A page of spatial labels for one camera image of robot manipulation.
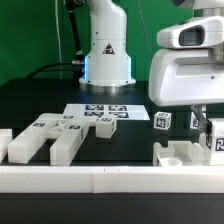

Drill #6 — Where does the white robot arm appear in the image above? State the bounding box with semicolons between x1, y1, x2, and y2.
64;0;224;116

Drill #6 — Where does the white front rail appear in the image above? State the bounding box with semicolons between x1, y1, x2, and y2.
0;166;224;193

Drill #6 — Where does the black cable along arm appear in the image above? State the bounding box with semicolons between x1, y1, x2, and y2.
63;0;84;61

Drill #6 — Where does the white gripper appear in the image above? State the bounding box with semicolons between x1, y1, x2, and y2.
148;49;224;132

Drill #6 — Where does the white block left edge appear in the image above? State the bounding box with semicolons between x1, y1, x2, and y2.
0;129;12;163

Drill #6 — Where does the black cable on table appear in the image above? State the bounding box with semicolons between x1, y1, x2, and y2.
25;60;84;80

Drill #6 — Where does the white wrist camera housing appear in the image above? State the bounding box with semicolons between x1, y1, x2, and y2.
157;16;224;49

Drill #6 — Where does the white thin cable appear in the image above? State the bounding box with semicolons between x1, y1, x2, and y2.
54;0;64;80

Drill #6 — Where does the white chair back frame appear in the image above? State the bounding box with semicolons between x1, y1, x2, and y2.
8;114;89;166

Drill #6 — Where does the white marker sheet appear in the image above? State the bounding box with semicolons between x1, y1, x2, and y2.
63;104;150;120

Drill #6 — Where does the white tagged cube far right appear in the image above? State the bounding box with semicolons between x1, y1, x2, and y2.
190;113;201;129

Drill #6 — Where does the white chair seat part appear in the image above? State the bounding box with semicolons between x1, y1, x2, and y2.
153;141;204;167

